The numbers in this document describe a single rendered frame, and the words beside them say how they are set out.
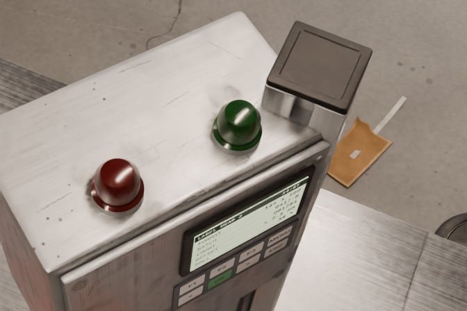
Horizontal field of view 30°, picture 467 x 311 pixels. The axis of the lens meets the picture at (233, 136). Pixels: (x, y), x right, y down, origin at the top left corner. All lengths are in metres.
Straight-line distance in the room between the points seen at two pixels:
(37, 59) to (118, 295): 1.87
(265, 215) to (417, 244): 0.72
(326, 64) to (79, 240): 0.15
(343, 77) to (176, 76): 0.09
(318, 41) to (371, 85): 1.88
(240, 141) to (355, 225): 0.75
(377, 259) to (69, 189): 0.77
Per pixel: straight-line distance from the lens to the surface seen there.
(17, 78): 1.27
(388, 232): 1.18
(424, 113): 2.34
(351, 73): 0.46
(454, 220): 1.91
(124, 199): 0.42
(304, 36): 0.47
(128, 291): 0.48
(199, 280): 0.52
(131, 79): 0.47
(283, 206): 0.49
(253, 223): 0.48
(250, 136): 0.44
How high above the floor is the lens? 1.86
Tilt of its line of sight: 58 degrees down
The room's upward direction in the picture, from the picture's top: 10 degrees clockwise
